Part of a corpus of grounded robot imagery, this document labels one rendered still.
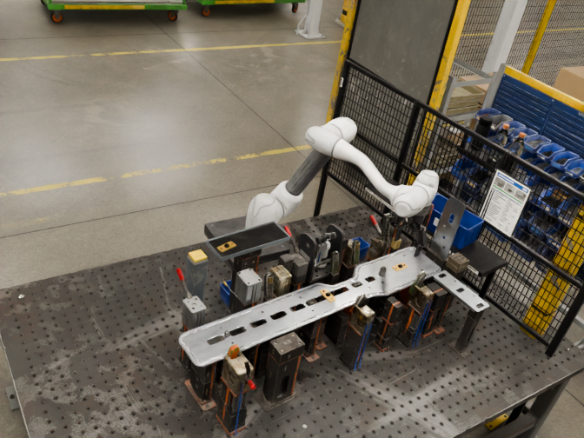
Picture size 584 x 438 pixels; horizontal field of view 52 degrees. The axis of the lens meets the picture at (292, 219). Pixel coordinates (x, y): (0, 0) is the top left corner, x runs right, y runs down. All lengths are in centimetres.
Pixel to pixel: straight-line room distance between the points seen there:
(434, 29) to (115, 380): 331
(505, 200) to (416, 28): 202
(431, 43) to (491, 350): 243
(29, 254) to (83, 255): 36
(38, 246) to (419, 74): 309
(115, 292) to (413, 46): 297
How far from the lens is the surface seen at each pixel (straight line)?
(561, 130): 442
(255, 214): 322
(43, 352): 284
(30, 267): 438
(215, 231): 337
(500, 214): 322
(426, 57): 474
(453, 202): 302
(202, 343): 241
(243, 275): 256
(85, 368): 276
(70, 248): 450
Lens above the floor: 276
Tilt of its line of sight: 34 degrees down
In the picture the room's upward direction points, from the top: 10 degrees clockwise
